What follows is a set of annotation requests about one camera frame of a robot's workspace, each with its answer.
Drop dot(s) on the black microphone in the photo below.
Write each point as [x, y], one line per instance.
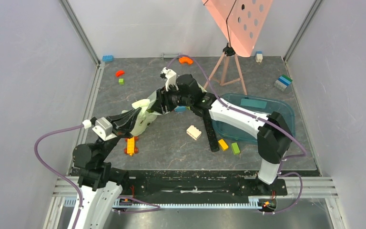
[212, 139]

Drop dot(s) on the cream lego brick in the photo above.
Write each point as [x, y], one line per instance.
[193, 132]

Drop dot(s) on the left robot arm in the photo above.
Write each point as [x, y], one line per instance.
[99, 183]

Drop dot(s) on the grey blue green brick stack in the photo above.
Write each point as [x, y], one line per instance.
[283, 82]

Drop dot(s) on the teal plastic tub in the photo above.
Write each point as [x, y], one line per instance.
[255, 104]

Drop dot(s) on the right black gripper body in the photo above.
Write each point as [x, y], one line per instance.
[163, 100]

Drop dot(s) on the blue lego block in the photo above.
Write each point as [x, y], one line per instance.
[180, 109]

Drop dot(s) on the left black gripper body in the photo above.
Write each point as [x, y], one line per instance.
[127, 134]

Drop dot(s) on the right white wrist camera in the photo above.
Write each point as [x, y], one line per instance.
[169, 77]

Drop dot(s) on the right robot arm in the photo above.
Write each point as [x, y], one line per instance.
[270, 130]

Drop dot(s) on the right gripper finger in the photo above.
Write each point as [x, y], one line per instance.
[160, 93]
[156, 106]

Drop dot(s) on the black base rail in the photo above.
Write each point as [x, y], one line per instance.
[199, 186]

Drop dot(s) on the green wooden block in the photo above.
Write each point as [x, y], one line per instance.
[235, 148]

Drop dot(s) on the red arch block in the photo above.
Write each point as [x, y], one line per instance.
[119, 73]

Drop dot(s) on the pink perforated panel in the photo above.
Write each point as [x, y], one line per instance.
[240, 21]

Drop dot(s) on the orange curved block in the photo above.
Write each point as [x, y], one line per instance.
[185, 60]

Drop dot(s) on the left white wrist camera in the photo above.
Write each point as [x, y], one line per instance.
[101, 127]

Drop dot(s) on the green avocado plastic bag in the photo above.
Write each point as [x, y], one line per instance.
[146, 115]

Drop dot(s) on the orange yellow toy car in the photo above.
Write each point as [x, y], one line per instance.
[131, 148]

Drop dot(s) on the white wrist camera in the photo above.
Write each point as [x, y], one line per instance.
[169, 77]
[101, 127]

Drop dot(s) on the pink tripod stand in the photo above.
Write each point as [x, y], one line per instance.
[228, 53]

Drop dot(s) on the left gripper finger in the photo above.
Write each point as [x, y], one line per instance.
[129, 115]
[129, 122]

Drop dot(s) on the white blue small brick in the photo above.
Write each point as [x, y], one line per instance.
[258, 56]

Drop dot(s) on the grey metal handle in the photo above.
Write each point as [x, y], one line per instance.
[169, 55]

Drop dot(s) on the yellow wooden block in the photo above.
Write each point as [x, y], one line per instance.
[223, 145]

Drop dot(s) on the blue lego brick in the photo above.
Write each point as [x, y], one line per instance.
[107, 58]

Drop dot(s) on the small green cube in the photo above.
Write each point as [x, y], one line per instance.
[121, 81]

